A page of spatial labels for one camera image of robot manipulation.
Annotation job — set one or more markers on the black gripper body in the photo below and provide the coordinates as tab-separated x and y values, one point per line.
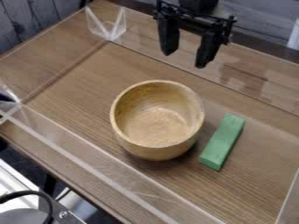
197	16

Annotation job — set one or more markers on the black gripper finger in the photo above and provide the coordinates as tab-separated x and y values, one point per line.
211	41
168	34

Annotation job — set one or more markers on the green rectangular block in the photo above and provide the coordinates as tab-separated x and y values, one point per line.
220	144

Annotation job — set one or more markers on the brown wooden bowl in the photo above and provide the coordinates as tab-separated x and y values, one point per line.
156	117

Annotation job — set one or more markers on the clear acrylic corner bracket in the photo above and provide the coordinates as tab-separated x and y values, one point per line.
105	29

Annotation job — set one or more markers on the clear acrylic front wall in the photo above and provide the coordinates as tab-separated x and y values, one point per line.
135	179

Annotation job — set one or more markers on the grey metal base plate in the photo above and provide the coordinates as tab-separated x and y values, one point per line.
24	204

